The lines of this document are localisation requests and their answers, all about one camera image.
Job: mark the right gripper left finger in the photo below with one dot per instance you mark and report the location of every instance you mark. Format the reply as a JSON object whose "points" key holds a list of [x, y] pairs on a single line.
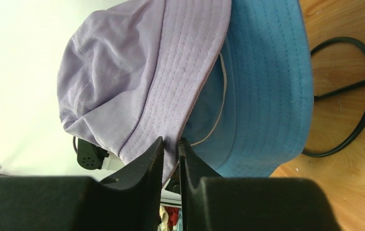
{"points": [[127, 200]]}

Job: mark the black wire hat stand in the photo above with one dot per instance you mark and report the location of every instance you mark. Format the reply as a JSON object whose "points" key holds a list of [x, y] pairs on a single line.
{"points": [[339, 87]]}

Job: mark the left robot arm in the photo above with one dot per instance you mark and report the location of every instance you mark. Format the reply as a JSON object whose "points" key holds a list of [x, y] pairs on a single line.
{"points": [[92, 157]]}

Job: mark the purple bucket hat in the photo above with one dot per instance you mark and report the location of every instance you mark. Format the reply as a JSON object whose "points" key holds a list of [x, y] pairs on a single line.
{"points": [[133, 72]]}

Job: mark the dark red hat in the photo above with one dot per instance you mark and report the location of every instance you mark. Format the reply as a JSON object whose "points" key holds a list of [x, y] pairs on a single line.
{"points": [[173, 213]]}

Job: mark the blue bucket hat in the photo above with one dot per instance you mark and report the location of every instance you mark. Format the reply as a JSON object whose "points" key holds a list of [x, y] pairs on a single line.
{"points": [[255, 109]]}

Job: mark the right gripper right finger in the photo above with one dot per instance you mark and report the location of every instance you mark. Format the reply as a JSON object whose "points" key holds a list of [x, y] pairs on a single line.
{"points": [[211, 202]]}

